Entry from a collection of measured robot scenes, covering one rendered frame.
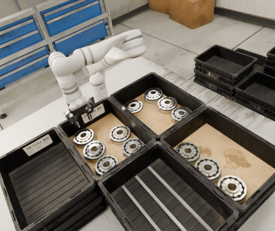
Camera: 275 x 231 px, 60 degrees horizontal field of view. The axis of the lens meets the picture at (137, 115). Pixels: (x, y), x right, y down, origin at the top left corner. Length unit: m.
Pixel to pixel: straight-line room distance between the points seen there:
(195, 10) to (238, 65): 1.78
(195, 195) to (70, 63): 0.68
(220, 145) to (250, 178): 0.18
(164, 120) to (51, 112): 0.80
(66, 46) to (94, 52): 2.13
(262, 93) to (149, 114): 1.14
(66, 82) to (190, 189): 0.63
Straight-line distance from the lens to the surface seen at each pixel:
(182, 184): 0.99
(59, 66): 0.90
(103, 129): 1.22
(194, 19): 3.87
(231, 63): 2.24
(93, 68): 1.30
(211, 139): 1.13
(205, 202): 0.96
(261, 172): 1.07
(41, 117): 1.66
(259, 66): 2.64
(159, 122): 1.20
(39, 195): 1.12
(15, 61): 2.89
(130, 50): 1.00
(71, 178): 1.10
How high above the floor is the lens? 1.69
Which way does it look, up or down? 44 degrees down
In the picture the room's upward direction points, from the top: 11 degrees counter-clockwise
